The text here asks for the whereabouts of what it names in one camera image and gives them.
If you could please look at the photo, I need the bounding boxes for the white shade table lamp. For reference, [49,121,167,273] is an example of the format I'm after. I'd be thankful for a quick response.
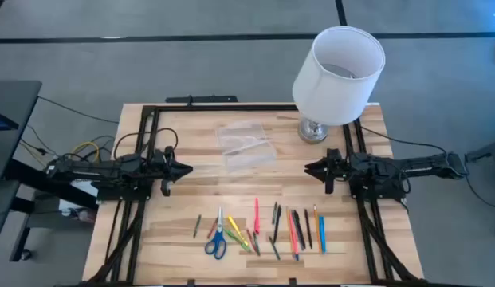
[291,26,387,145]

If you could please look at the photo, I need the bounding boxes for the black pen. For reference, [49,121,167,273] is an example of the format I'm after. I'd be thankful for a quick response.
[293,210,307,250]
[273,204,282,244]
[304,208,313,250]

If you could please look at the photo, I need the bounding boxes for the red crayon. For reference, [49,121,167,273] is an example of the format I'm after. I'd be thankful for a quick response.
[206,217,219,240]
[246,227,257,253]

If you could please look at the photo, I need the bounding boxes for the white paper sheet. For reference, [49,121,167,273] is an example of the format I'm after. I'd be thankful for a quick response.
[57,178,100,213]

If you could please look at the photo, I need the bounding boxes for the black bar device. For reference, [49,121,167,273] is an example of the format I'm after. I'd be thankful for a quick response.
[165,94,239,104]

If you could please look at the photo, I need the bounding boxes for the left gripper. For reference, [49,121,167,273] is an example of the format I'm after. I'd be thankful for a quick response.
[152,146,194,197]

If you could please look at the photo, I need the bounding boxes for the yellow pen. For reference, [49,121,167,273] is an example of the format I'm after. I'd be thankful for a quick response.
[226,215,249,247]

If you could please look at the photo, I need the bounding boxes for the pink pencil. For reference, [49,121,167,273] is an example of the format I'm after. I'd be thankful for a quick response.
[289,210,301,262]

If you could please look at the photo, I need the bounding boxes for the clear plastic supply box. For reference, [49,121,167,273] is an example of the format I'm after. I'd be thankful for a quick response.
[214,121,278,175]

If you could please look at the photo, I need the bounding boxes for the small red white item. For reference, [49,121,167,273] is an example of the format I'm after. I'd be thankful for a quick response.
[61,206,97,224]

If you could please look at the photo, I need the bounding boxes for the yellow cable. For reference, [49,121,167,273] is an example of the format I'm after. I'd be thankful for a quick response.
[69,141,101,163]

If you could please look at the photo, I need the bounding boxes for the blue pen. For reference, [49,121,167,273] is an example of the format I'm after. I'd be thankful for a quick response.
[319,215,328,254]

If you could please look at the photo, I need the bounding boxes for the blue lit screen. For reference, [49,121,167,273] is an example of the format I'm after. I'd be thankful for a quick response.
[0,109,20,132]

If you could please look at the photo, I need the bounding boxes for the green pen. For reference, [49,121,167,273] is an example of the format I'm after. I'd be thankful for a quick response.
[223,226,252,253]

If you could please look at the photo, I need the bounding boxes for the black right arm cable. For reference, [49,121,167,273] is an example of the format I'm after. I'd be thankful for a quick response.
[360,126,448,155]

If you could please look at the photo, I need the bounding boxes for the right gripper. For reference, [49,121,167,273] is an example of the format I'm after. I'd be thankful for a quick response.
[304,147,351,195]

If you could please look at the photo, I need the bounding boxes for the grey stand leg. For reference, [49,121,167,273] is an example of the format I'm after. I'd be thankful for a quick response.
[465,139,495,163]

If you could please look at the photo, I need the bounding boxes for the blue handled scissors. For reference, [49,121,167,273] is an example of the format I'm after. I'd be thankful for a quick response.
[204,206,228,261]

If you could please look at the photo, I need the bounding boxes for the dark grey desk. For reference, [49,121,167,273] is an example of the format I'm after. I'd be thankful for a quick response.
[0,79,100,264]

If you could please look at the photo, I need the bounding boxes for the dark grey pen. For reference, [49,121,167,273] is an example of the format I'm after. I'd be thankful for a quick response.
[292,213,304,252]

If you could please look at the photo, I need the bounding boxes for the black metal table frame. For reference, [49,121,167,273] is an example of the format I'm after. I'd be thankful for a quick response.
[85,103,422,287]

